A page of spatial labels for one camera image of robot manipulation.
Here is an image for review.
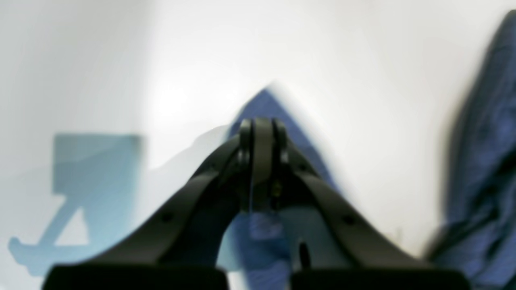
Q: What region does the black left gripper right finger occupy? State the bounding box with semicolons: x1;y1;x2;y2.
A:
262;119;471;290

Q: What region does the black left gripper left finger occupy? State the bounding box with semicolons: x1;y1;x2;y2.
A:
44;119;256;290

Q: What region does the dark blue t-shirt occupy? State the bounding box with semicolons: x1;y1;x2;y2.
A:
228;10;516;290

